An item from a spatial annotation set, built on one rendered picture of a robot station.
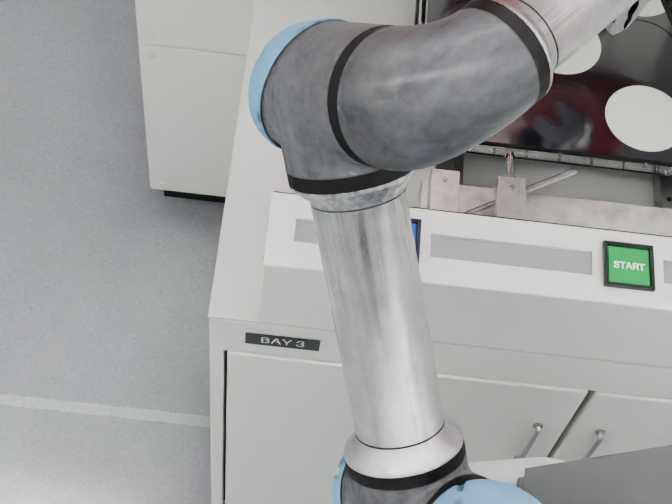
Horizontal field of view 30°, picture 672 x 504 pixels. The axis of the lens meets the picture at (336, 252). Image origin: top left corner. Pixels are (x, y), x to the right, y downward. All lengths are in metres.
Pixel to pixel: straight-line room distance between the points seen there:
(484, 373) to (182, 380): 0.90
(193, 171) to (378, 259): 1.31
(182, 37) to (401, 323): 1.04
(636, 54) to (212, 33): 0.70
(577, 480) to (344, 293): 0.38
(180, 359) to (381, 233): 1.31
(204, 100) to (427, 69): 1.25
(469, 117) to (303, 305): 0.52
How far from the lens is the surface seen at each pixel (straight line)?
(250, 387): 1.65
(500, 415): 1.67
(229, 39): 2.04
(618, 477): 1.33
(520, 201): 1.50
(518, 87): 0.97
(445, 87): 0.95
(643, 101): 1.64
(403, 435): 1.16
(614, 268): 1.41
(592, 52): 1.66
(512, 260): 1.39
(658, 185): 1.64
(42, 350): 2.39
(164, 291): 2.42
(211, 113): 2.21
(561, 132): 1.58
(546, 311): 1.41
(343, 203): 1.06
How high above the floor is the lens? 2.14
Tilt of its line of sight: 60 degrees down
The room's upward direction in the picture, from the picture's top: 10 degrees clockwise
